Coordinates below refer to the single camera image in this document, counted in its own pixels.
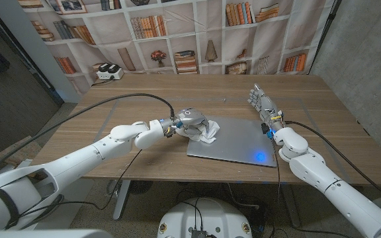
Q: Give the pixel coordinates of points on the small black box on base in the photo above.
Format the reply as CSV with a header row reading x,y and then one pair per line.
x,y
198,234

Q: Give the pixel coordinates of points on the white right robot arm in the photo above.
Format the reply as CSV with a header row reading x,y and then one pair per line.
x,y
336,188

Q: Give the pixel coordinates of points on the white power strip black plugs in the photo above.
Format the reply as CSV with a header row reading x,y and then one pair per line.
x,y
109,73

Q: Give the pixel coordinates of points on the printed bookshelf backdrop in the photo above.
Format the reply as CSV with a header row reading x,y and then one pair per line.
x,y
190,33

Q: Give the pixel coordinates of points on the grey table leg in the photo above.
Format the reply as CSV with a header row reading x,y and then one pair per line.
x,y
291,205

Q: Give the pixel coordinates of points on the silver laptop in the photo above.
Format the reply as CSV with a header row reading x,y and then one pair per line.
x,y
240,142

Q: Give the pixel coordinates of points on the brown cardboard piece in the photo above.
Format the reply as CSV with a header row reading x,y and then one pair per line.
x,y
15,152

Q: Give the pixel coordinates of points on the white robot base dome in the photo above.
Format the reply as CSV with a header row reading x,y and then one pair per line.
x,y
207,215

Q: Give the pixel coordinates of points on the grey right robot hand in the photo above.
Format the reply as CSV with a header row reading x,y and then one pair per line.
x,y
268,105

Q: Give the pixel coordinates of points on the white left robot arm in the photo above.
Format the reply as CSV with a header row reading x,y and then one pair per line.
x,y
78,162

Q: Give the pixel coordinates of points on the white table leg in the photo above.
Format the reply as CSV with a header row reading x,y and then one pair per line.
x,y
121,198

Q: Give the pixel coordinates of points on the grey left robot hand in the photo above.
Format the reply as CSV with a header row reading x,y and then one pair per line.
x,y
190,115

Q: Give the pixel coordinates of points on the black backdrop stand pole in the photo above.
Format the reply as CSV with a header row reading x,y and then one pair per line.
x,y
326,31

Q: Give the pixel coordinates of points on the white cloth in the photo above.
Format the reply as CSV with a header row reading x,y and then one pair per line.
x,y
210,132

